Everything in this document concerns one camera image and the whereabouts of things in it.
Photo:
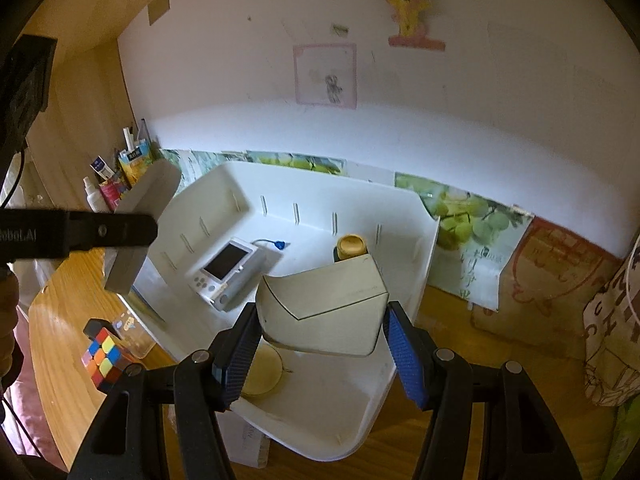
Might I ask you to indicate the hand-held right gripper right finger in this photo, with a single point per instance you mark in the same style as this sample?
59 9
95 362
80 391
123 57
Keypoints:
405 355

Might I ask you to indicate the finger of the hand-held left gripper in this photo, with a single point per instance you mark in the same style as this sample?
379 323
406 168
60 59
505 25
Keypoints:
115 231

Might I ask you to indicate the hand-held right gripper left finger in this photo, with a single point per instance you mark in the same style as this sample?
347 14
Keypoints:
240 355

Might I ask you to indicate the round beige compact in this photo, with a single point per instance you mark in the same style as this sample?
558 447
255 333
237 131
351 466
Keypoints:
262 372

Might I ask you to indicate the white power adapter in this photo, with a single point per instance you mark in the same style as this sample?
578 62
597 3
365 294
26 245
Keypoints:
150 190

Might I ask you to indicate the white handheld game console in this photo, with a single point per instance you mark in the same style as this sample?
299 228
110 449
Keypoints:
225 270

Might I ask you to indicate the white plastic storage bin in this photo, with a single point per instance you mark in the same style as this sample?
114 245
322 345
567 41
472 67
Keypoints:
320 400

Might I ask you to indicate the beige angular box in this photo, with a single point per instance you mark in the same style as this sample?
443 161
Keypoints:
325 310

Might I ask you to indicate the black charger plug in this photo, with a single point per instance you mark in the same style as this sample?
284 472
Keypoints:
94 329

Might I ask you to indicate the clear plastic box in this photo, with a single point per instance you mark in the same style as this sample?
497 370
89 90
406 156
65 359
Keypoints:
134 335

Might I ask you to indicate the green bottle with gold cap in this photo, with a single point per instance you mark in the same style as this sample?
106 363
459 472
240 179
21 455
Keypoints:
350 246

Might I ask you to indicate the multicoloured puzzle cube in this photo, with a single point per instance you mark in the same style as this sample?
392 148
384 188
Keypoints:
105 360

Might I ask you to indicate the pink packet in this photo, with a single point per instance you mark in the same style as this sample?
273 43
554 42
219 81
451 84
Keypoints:
111 195

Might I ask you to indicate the white spray bottle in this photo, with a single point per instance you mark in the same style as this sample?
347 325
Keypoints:
94 197

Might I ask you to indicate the blue white tube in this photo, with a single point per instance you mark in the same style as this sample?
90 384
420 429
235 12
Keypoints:
101 167

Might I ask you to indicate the yellow fruit print pouch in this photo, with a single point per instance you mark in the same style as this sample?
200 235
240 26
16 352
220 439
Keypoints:
134 165

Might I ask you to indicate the slim white tube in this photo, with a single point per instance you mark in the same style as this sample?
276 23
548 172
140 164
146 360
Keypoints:
129 140

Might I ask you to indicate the grape print poster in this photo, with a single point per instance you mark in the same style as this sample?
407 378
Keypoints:
460 220

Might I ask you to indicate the brown cartoon paper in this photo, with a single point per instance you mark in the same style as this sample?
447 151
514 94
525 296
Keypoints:
550 280

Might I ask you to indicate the letter print fabric bag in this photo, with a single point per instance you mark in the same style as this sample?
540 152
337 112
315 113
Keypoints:
615 340

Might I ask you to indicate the clear tape patch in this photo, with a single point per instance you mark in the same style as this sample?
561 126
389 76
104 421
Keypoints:
160 11

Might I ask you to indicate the green tissue pack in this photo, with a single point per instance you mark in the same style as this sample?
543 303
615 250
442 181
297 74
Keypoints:
627 445

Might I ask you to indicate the pink framed wall drawing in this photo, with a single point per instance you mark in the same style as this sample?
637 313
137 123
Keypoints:
325 77

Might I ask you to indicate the small wall sticker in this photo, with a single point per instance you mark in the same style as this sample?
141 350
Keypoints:
341 29

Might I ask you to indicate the yellow pony wall sticker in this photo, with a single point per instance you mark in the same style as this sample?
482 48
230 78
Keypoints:
407 10

